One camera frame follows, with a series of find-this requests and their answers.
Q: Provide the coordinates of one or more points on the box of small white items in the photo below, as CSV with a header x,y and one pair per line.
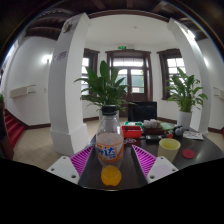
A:
x,y
152,126

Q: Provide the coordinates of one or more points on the green exit sign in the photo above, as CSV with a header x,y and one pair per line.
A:
x,y
122,47

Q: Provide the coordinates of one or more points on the black flat device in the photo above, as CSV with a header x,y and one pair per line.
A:
x,y
153,138

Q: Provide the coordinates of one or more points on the white printed magazine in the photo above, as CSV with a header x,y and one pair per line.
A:
x,y
192,135

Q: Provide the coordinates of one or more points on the white wall unit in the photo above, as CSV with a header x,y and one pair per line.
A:
x,y
21,91
219,93

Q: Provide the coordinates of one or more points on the flat round red coaster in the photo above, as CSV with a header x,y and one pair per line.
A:
x,y
188,153

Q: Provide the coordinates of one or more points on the pale yellow cup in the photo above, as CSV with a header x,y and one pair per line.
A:
x,y
168,150

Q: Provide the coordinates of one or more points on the dark grey rounded object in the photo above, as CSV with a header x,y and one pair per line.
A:
x,y
178,130

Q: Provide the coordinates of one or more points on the green potted plant white pot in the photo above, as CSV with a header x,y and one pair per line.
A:
x,y
185,95
103,88

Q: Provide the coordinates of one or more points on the green book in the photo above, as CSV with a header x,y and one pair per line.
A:
x,y
167,126

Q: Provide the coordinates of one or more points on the sheet of round stickers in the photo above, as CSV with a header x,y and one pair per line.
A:
x,y
132,141

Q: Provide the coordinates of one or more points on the red box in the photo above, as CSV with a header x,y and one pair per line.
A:
x,y
131,132

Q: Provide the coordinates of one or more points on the small green box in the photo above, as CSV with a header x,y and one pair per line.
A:
x,y
133,123

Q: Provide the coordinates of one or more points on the clear orange drink bottle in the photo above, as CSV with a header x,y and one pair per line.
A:
x,y
110,140

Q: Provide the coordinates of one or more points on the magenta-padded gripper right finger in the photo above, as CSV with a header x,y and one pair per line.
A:
x,y
145,160

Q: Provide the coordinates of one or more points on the small red ball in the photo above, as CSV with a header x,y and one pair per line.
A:
x,y
170,135

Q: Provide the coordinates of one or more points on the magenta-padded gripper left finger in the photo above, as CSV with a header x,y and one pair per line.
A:
x,y
81,160

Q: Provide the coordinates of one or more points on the black chair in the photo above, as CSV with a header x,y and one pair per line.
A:
x,y
142,111

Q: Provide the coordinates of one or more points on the dark wooden double door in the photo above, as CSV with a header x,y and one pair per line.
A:
x,y
138,83

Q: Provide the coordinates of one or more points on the red carpeted staircase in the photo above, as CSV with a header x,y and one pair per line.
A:
x,y
13,130

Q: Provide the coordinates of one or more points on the dark framed window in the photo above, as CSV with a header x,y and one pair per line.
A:
x,y
86,63
173,65

